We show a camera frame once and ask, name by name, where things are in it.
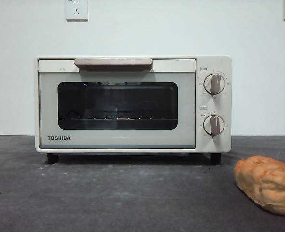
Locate glass oven door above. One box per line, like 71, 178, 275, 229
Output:
37, 58, 197, 150

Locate golden bread loaf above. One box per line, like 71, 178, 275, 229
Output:
233, 155, 285, 217

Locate white Toshiba toaster oven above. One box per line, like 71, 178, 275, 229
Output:
34, 55, 233, 165

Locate beige timer knob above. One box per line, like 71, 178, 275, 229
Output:
203, 115, 225, 136

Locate beige temperature knob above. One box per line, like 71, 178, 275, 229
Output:
203, 73, 227, 95

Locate metal wire oven rack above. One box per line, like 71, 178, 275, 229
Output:
59, 117, 177, 121

